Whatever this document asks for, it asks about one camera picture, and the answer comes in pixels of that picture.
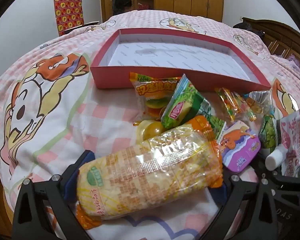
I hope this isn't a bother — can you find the orange burger gummy packet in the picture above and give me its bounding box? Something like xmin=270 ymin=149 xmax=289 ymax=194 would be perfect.
xmin=129 ymin=72 xmax=183 ymax=120

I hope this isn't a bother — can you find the dark bag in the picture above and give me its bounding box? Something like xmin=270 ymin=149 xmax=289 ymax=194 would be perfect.
xmin=232 ymin=21 xmax=265 ymax=39

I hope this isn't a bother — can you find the orange striped gummy candy packet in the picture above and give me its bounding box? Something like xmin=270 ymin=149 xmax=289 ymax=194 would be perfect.
xmin=214 ymin=87 xmax=257 ymax=122

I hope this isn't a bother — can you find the green wafer packet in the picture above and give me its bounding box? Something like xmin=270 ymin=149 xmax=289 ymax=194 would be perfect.
xmin=161 ymin=74 xmax=227 ymax=140

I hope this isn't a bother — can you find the clear orange rice cracker packet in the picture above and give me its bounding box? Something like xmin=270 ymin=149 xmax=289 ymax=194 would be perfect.
xmin=75 ymin=116 xmax=224 ymax=230

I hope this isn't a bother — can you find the yellow jelly cup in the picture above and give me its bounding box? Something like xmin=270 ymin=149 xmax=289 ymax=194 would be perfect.
xmin=133 ymin=119 xmax=165 ymax=144

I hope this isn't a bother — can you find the white red drink pouch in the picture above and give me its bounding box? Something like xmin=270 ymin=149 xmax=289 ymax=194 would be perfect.
xmin=265 ymin=109 xmax=300 ymax=178

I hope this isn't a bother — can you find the purple pudding cup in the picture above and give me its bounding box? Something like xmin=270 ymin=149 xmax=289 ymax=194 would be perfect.
xmin=219 ymin=120 xmax=262 ymax=174

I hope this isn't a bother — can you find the pink checkered cartoon blanket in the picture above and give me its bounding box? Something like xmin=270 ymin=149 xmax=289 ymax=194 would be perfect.
xmin=0 ymin=10 xmax=300 ymax=240

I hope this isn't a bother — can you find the red cardboard box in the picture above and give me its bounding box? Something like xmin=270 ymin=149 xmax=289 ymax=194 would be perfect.
xmin=90 ymin=28 xmax=272 ymax=92

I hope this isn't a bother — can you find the wooden side table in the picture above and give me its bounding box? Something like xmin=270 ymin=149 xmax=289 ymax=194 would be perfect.
xmin=61 ymin=21 xmax=100 ymax=34

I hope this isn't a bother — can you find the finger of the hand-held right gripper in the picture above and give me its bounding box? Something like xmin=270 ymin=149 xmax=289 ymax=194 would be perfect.
xmin=257 ymin=160 xmax=300 ymax=189

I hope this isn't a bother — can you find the clear blue-edged candy packet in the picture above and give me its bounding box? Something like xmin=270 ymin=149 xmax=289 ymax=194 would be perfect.
xmin=244 ymin=90 xmax=275 ymax=120

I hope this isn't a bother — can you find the dark wooden headboard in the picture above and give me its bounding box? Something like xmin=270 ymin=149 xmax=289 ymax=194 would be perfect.
xmin=241 ymin=17 xmax=300 ymax=63

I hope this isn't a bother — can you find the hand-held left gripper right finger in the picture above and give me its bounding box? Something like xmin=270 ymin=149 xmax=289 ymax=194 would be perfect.
xmin=210 ymin=172 xmax=282 ymax=240

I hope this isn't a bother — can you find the red patterned wall poster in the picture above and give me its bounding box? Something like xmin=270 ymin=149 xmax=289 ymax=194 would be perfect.
xmin=53 ymin=0 xmax=85 ymax=37

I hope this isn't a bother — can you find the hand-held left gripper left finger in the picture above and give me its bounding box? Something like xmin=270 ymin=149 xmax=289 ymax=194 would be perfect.
xmin=12 ymin=150 xmax=94 ymax=240

